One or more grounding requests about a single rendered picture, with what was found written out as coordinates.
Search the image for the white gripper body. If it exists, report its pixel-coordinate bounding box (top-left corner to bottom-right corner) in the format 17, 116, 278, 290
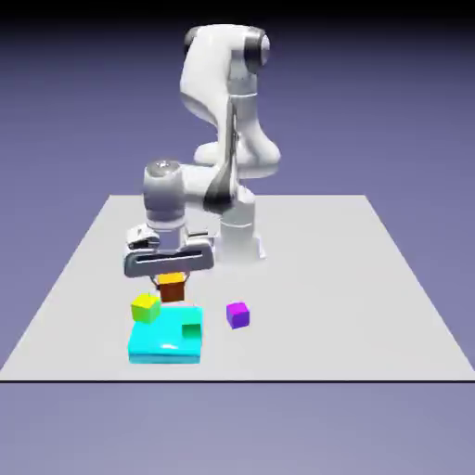
122, 245, 215, 279

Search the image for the small orange cube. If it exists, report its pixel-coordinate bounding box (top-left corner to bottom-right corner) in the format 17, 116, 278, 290
157, 272, 187, 303

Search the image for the small yellow cube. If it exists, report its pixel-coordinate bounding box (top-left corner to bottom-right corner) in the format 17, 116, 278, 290
130, 292, 162, 325

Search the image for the small green cube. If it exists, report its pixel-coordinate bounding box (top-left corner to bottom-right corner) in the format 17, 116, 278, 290
180, 311, 203, 340

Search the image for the small purple cube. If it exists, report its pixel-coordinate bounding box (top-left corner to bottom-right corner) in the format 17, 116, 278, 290
225, 301, 250, 330

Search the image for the large cyan box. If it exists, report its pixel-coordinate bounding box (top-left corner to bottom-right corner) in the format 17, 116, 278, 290
127, 304, 205, 366

